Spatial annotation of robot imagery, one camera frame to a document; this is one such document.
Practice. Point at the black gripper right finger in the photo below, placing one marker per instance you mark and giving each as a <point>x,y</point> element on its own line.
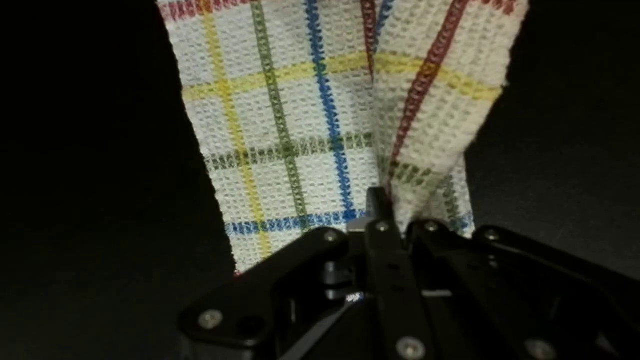
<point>520,293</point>

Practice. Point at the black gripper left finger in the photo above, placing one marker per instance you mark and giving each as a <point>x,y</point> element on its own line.
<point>321,293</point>

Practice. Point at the plaid checked dish towel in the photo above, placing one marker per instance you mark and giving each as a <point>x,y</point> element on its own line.
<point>300,121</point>

